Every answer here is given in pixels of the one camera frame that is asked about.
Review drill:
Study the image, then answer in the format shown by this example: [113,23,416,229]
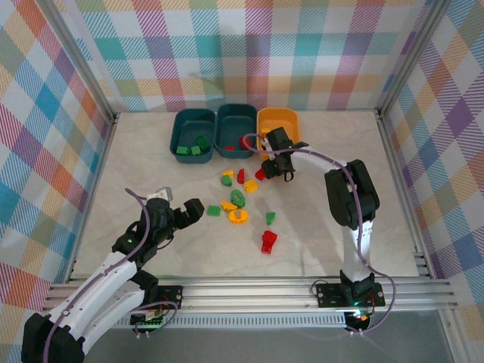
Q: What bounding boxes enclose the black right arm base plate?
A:
[315,281,386,308]

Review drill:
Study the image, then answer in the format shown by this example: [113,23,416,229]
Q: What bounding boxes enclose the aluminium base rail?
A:
[43,277,457,315]

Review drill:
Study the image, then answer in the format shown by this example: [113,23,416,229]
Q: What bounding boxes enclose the slotted grey cable duct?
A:
[101,315,349,329]

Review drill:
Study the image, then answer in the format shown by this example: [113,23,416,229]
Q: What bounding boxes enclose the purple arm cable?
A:
[241,132,396,336]
[41,188,178,363]

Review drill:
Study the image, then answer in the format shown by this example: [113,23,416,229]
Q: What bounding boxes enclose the aluminium frame post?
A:
[37,0,116,122]
[376,0,453,118]

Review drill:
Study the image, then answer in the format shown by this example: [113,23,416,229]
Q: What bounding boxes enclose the green left circuit board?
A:
[130,310,167,327]

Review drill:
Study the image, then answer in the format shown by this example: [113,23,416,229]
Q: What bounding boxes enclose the aluminium side rail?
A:
[376,109,434,279]
[64,113,121,283]

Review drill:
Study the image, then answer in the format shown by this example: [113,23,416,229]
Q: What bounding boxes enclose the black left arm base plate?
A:
[157,285,184,309]

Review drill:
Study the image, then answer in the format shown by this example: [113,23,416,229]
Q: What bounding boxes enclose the yellow plastic container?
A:
[256,107,302,152]

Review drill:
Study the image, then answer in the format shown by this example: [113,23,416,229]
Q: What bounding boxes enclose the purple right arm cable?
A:
[241,132,396,336]

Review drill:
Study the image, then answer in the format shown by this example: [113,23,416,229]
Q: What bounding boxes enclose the teal plastic container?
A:
[169,108,216,166]
[213,104,258,160]

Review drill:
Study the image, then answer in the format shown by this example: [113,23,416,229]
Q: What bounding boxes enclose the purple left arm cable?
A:
[41,188,178,363]

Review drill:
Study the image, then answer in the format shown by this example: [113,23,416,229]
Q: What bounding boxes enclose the right circuit board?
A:
[346,309,374,323]

